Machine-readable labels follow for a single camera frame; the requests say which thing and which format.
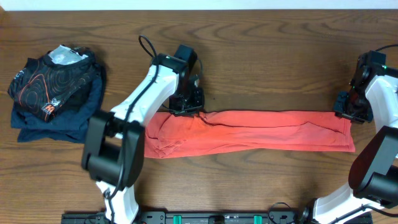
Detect red printed t-shirt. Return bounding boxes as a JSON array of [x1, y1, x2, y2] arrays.
[[144, 110, 355, 159]]

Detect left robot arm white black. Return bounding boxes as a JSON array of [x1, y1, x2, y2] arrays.
[[81, 45, 205, 223]]

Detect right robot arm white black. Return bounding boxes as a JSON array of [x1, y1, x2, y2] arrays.
[[296, 49, 397, 223]]

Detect navy blue folded shirt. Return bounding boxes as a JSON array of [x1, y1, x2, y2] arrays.
[[11, 65, 106, 143]]

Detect black orange patterned folded shirt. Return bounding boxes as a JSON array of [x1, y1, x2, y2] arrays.
[[7, 45, 102, 122]]

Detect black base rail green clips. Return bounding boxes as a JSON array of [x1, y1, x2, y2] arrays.
[[61, 207, 301, 224]]

